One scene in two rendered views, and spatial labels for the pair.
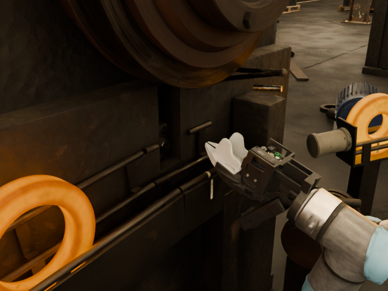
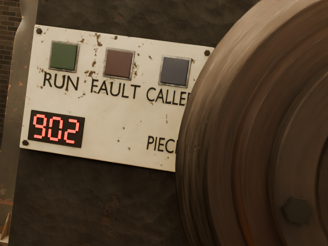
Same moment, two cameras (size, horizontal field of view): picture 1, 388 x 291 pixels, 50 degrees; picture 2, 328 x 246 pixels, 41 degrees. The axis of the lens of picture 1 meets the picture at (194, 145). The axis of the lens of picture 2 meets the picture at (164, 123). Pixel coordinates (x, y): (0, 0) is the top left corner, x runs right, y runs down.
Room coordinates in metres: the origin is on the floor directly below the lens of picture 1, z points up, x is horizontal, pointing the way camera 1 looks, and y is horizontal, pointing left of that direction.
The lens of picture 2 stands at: (0.22, -0.27, 1.16)
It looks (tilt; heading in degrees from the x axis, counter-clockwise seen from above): 3 degrees down; 56
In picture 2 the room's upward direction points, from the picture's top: 8 degrees clockwise
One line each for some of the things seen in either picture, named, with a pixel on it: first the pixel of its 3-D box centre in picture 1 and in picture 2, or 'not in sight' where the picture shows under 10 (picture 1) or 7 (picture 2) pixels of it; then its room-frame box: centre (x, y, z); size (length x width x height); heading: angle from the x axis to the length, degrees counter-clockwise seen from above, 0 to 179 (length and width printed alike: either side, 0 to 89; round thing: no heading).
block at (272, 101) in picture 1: (255, 145); not in sight; (0.89, -0.14, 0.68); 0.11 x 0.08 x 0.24; 50
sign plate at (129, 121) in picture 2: not in sight; (115, 99); (0.51, 0.30, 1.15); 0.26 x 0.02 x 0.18; 140
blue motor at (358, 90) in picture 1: (359, 109); not in sight; (2.70, -1.13, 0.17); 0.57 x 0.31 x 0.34; 160
